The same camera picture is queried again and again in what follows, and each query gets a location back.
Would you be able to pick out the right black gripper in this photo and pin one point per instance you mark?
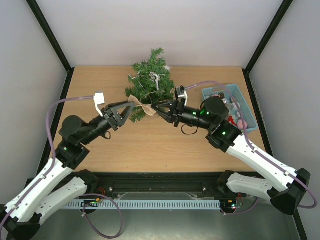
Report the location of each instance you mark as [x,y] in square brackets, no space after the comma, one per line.
[177,111]

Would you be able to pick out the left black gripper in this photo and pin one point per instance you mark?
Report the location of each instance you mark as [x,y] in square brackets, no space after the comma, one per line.
[107,112]

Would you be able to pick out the burlap bow ornament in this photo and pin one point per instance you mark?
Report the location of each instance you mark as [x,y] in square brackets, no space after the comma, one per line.
[147,108]

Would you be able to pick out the small green christmas tree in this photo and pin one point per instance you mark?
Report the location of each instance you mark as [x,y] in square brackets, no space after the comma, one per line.
[155,60]

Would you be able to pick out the white cotton boll ornament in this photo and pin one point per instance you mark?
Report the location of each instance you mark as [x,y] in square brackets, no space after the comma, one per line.
[168,68]

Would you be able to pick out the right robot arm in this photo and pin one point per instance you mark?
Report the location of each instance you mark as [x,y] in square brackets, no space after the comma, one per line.
[223,136]

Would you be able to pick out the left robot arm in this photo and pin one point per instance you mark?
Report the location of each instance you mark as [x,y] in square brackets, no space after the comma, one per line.
[23,216]

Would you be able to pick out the frosted pine cone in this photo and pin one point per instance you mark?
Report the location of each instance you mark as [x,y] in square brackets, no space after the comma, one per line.
[221,95]

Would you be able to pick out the red reindeer ornament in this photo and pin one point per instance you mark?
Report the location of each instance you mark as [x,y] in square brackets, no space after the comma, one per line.
[232,121]

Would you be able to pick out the light blue plastic basket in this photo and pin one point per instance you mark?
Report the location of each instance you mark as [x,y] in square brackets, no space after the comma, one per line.
[231,106]

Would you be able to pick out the pink pompom ornament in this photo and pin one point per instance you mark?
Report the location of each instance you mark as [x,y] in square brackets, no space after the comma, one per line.
[242,124]

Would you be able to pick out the black aluminium frame rail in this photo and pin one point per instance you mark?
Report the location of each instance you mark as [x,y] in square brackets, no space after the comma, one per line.
[160,182]

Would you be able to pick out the light blue cable duct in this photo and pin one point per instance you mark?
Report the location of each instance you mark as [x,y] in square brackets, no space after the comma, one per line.
[78,204]

